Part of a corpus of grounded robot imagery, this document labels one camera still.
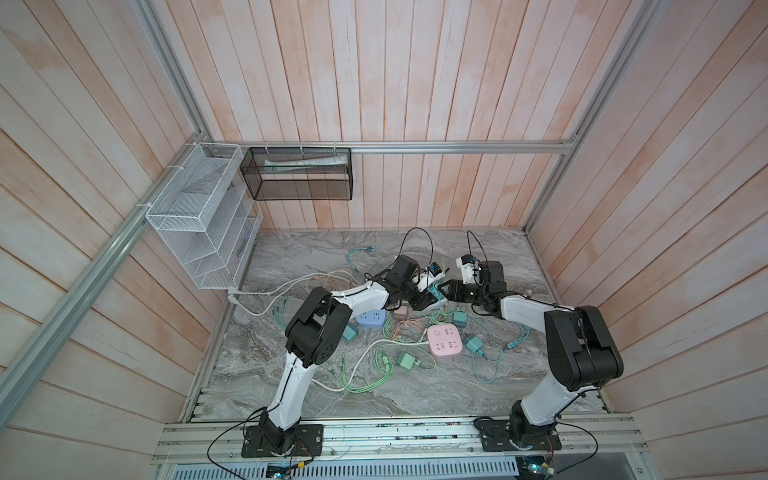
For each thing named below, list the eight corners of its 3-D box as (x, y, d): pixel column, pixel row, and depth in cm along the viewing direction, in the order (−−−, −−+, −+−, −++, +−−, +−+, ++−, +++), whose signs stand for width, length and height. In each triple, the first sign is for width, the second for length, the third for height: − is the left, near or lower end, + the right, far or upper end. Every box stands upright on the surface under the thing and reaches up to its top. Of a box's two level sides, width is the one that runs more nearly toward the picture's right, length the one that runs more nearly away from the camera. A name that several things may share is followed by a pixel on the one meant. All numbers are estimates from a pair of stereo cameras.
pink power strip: (430, 355, 88) (431, 352, 87) (427, 326, 94) (428, 323, 93) (462, 355, 88) (464, 352, 87) (457, 326, 94) (458, 323, 93)
